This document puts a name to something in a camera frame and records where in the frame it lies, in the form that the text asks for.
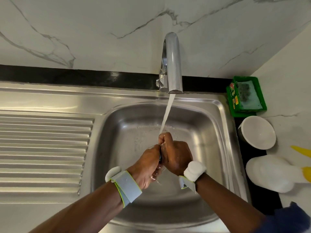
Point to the stainless steel sink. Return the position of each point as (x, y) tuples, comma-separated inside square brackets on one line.
[(48, 143)]

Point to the person's left forearm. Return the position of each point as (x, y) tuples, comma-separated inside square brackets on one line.
[(80, 211)]

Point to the white left wrist tracker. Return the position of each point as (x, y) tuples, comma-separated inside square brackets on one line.
[(125, 184)]

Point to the chrome faucet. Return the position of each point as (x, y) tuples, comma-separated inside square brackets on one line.
[(172, 60)]

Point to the white bowl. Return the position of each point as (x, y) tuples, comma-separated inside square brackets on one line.
[(257, 132)]

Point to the white yellow spray bottle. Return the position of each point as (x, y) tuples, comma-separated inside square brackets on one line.
[(272, 173)]

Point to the person's left hand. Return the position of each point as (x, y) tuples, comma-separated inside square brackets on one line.
[(146, 167)]

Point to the person's right hand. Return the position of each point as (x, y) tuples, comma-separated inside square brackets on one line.
[(176, 155)]

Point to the person's right forearm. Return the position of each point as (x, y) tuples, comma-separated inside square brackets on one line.
[(231, 203)]

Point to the green soap tray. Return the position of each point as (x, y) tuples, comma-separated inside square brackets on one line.
[(246, 96)]

